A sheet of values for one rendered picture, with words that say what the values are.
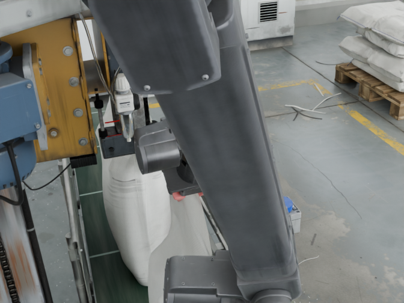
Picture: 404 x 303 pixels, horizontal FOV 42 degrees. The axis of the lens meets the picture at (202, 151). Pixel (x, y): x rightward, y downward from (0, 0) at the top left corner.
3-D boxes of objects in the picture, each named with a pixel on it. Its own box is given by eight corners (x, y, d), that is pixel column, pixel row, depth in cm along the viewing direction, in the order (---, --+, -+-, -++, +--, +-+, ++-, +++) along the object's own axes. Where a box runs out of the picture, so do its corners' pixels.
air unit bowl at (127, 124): (136, 138, 114) (133, 113, 111) (122, 140, 113) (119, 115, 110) (133, 132, 117) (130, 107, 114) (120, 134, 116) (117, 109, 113)
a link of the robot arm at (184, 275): (297, 303, 49) (287, 220, 54) (175, 298, 47) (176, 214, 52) (264, 337, 58) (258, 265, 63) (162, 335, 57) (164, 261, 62)
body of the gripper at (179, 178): (159, 165, 91) (161, 141, 84) (213, 153, 93) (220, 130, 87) (169, 196, 88) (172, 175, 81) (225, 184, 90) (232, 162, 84)
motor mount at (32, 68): (56, 150, 94) (38, 65, 86) (18, 157, 93) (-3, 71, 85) (50, 94, 118) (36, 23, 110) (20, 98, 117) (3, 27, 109)
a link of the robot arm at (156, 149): (214, 94, 75) (195, 79, 82) (137, 109, 72) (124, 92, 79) (220, 168, 80) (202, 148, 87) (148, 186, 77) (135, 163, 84)
